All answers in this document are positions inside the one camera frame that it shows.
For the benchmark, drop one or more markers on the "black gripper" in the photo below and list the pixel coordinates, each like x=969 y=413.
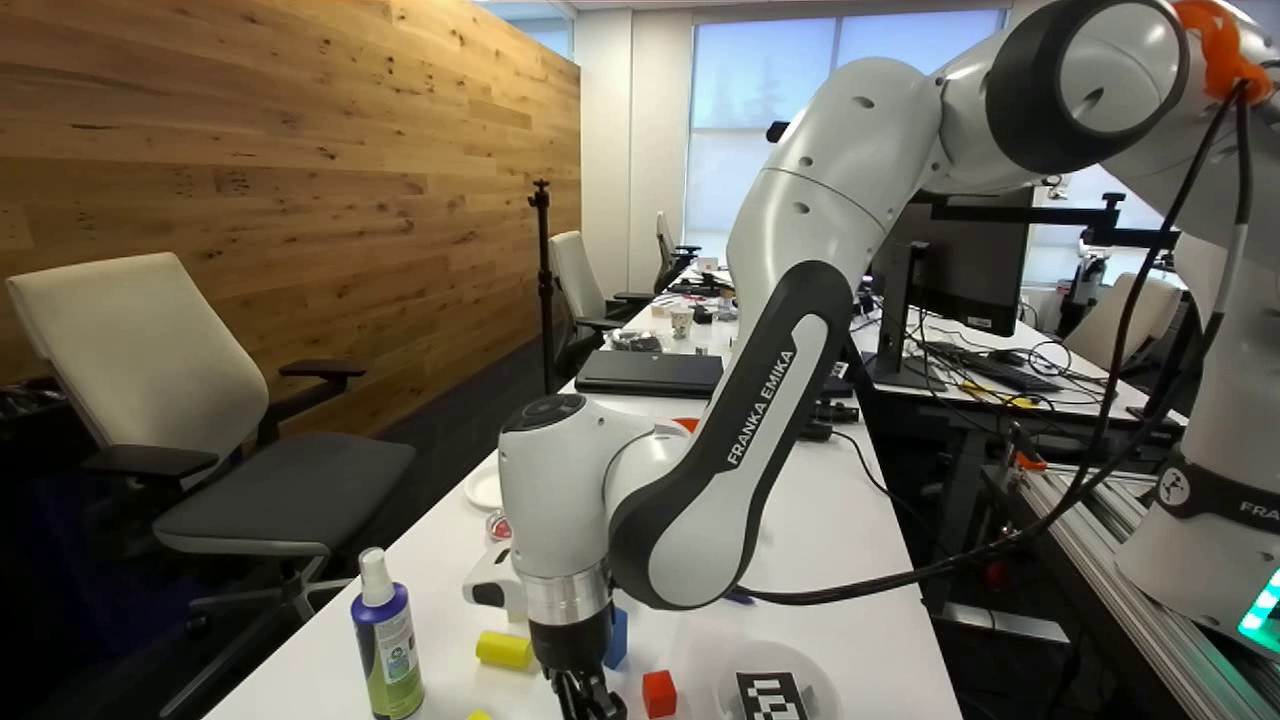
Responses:
x=573 y=648

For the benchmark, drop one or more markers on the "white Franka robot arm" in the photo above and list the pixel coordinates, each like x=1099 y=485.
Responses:
x=824 y=173

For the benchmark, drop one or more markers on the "blue rectangular block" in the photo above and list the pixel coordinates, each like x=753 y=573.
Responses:
x=619 y=638

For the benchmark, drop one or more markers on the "red cube block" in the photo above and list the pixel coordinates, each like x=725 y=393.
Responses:
x=661 y=695

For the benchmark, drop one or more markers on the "yellow cylinder block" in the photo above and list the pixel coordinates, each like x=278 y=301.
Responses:
x=506 y=648

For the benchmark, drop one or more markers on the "light wooden box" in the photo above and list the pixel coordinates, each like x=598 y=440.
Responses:
x=494 y=600

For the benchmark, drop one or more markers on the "dark blue bottle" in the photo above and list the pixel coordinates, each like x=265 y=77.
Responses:
x=390 y=643

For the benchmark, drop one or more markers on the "black laptop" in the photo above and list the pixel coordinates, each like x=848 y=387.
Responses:
x=651 y=371

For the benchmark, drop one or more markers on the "white mug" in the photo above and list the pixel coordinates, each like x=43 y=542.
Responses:
x=683 y=320

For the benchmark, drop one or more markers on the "black tripod pole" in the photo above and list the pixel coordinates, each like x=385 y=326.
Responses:
x=542 y=265

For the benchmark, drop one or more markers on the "white grey office chair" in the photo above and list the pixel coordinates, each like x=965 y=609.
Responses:
x=161 y=363

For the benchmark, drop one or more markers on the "black computer monitor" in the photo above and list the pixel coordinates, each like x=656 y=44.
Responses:
x=961 y=265

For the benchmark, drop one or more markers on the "aluminium rail frame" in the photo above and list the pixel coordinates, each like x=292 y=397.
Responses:
x=1135 y=586

